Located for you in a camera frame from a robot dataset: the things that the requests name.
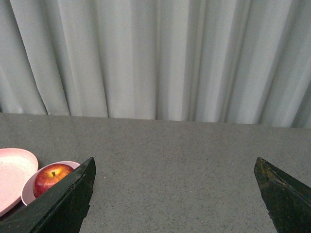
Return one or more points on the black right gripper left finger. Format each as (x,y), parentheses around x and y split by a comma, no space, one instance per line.
(61,209)

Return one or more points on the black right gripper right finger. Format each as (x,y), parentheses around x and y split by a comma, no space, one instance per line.
(287,200)

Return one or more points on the red apple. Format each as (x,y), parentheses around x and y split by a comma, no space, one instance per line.
(49,176)

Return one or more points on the pink bowl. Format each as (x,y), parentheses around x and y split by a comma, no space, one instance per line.
(27,195)

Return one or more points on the pink plate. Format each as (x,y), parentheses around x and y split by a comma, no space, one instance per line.
(17,166)

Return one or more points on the white curtain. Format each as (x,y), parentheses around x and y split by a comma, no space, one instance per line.
(233,61)

